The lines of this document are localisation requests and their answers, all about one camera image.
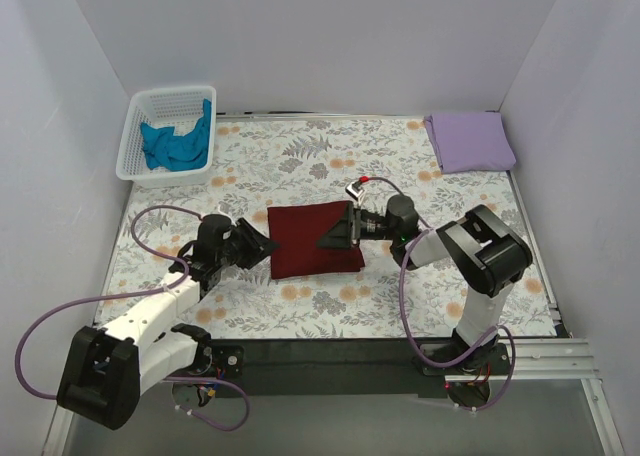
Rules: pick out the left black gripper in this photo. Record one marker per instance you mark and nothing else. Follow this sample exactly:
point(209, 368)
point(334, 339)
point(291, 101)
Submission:
point(245, 243)

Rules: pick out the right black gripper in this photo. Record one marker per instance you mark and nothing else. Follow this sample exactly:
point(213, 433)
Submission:
point(354, 226)

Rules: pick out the dark red t-shirt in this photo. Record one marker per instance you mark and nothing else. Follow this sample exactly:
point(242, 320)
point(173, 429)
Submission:
point(296, 230)

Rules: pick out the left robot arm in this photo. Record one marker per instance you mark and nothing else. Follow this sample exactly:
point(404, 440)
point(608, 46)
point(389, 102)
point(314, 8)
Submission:
point(109, 368)

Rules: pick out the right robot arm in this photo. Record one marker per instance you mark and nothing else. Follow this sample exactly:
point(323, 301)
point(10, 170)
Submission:
point(489, 255)

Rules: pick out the floral table mat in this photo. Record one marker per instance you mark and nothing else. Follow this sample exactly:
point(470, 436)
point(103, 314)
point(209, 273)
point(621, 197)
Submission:
point(260, 164)

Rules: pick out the teal t-shirt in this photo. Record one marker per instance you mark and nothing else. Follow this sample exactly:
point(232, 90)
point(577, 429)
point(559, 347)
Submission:
point(162, 148)

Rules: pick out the white plastic basket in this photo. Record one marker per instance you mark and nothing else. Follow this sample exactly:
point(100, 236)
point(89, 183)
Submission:
point(182, 112)

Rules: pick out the folded purple t-shirt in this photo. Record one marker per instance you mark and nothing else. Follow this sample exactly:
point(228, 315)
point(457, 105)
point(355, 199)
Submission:
point(472, 141)

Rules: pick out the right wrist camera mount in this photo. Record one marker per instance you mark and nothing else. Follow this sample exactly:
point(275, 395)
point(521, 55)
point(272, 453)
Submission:
point(356, 190)

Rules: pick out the aluminium front rail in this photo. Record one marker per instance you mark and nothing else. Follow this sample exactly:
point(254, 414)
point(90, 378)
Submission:
point(531, 358)

